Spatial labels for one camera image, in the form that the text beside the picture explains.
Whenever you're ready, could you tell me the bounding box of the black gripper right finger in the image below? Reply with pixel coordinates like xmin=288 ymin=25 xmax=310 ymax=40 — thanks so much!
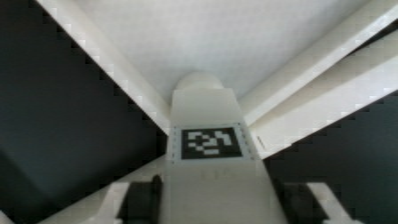
xmin=283 ymin=182 xmax=365 ymax=224

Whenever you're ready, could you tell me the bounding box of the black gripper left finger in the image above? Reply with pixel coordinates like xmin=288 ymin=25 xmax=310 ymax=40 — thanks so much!
xmin=95 ymin=175 xmax=164 ymax=224

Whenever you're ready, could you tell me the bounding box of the white desk leg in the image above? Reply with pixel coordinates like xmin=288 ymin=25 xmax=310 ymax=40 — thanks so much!
xmin=160 ymin=72 xmax=288 ymax=224

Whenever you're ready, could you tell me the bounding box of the white desk top tray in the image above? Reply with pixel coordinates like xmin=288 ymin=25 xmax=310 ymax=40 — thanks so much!
xmin=34 ymin=0 xmax=398 ymax=128

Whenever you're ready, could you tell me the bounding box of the white left barrier block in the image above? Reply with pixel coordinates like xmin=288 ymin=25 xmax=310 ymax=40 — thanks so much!
xmin=38 ymin=156 xmax=166 ymax=224

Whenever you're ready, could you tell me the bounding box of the white front barrier rail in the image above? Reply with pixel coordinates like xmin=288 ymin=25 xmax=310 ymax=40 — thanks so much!
xmin=253 ymin=31 xmax=398 ymax=158

